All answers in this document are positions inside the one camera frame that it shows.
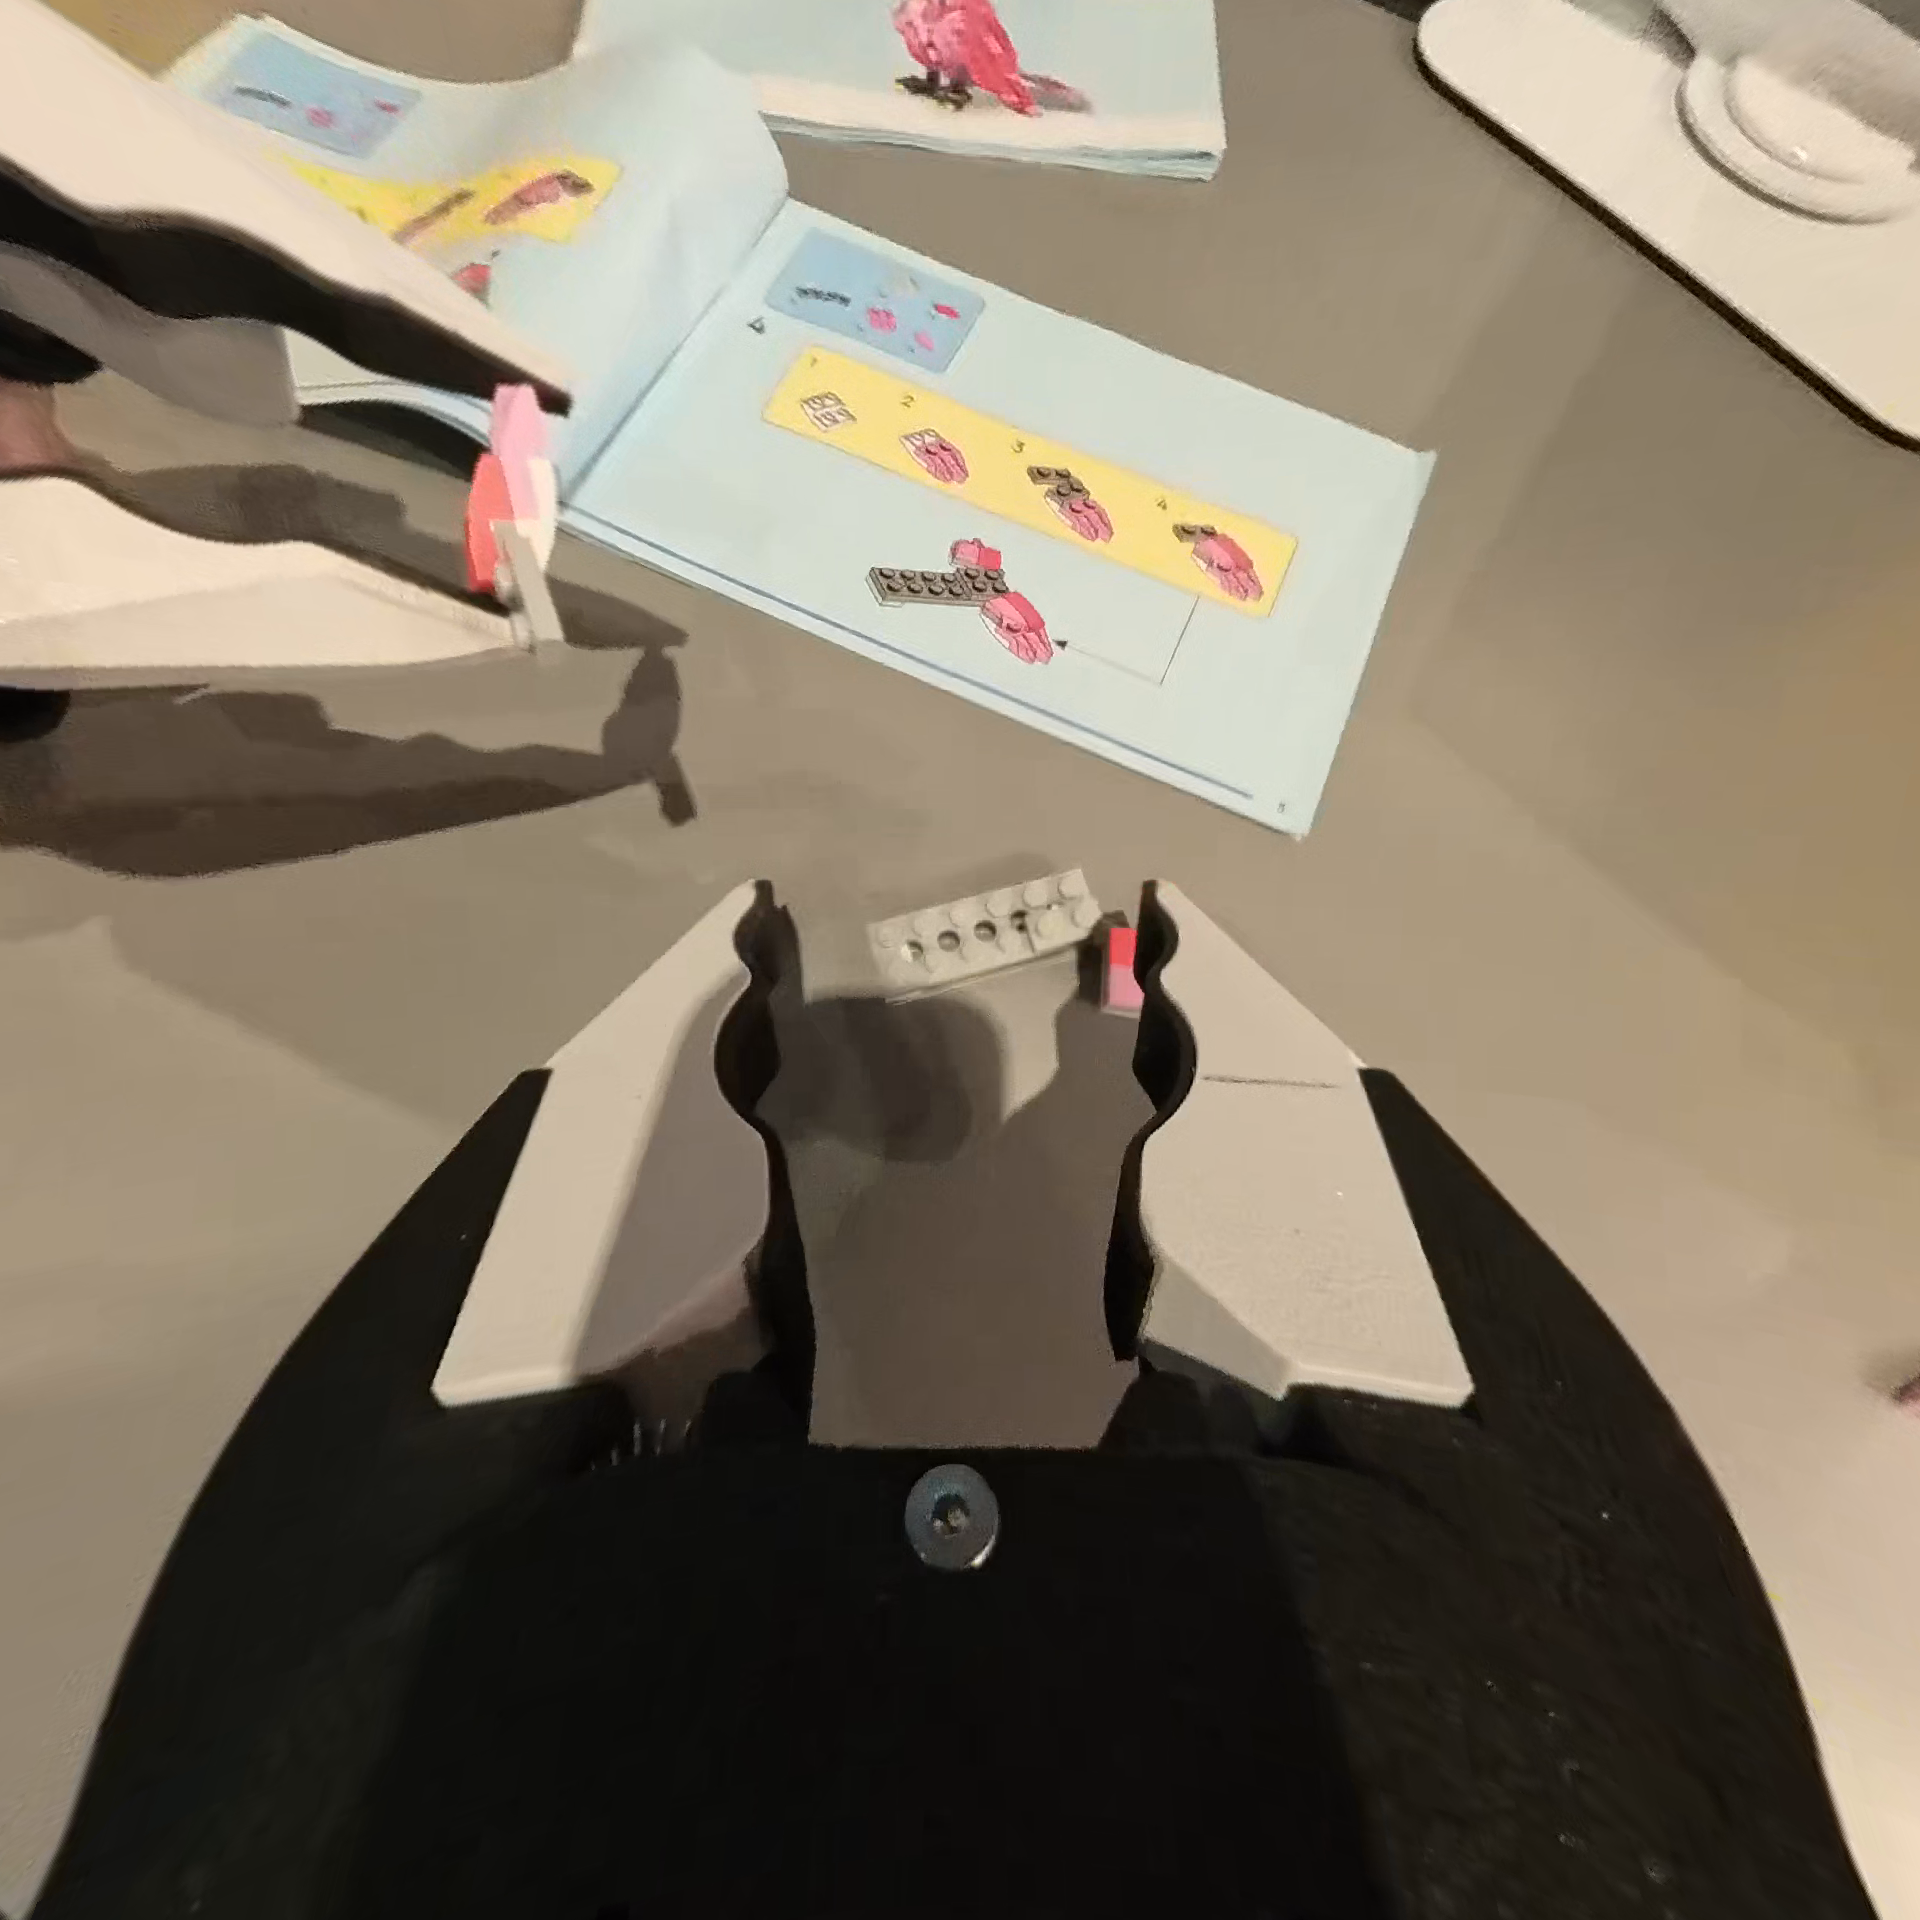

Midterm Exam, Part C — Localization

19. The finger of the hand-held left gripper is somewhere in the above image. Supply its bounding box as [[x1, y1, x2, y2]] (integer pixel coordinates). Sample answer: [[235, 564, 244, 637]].
[[0, 0, 576, 432], [0, 451, 576, 695]]

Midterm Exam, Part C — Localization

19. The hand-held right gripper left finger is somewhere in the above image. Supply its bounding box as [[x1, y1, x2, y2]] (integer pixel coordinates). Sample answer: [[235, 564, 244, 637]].
[[431, 878, 822, 1413]]

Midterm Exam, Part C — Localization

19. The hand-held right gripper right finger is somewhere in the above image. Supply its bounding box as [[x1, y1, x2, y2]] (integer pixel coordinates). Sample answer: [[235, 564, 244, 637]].
[[1103, 878, 1480, 1408]]

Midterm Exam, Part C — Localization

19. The pink brick assembly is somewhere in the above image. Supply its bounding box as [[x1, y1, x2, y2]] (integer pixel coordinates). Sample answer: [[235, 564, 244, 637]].
[[461, 382, 576, 664]]

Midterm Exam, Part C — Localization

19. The grey plate brick assembly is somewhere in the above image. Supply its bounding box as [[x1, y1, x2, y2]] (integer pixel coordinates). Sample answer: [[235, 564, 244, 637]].
[[865, 865, 1155, 1021]]

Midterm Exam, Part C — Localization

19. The grey desk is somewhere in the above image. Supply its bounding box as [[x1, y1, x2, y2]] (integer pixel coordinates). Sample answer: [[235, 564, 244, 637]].
[[0, 0, 1920, 1920]]

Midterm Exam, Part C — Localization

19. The light blue instruction booklet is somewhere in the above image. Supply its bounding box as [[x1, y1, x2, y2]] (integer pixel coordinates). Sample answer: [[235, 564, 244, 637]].
[[163, 11, 1439, 839]]

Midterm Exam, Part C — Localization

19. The bird cover instruction booklet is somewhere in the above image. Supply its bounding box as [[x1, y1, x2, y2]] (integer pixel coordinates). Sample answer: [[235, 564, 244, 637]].
[[576, 0, 1230, 184]]

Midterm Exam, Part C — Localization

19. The white board with round base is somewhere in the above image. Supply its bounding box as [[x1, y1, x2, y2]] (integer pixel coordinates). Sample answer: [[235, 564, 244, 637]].
[[1415, 0, 1920, 448]]

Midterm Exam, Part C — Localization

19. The clear glass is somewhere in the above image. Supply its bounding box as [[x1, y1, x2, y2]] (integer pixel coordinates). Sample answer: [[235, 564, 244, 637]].
[[1673, 0, 1920, 231]]

